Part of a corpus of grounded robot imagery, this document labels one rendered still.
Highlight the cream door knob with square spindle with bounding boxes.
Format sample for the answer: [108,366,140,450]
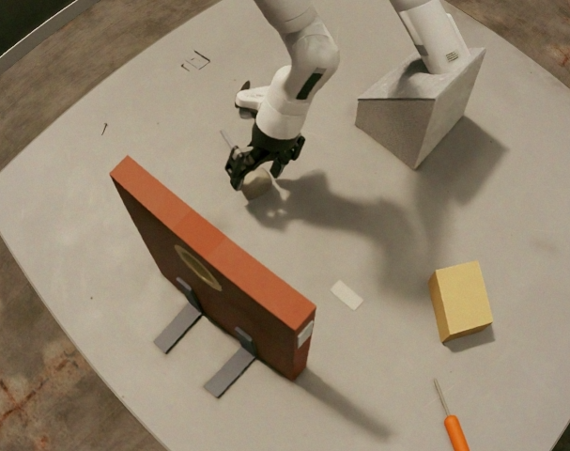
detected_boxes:
[220,129,272,199]

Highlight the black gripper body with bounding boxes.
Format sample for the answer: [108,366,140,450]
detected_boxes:
[247,119,298,163]

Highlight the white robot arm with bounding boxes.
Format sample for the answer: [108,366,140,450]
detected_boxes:
[235,0,470,140]

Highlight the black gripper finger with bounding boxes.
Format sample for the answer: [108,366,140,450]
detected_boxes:
[270,133,306,179]
[224,146,271,192]

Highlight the orange-handled screwdriver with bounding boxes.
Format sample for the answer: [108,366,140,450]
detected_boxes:
[433,378,470,451]

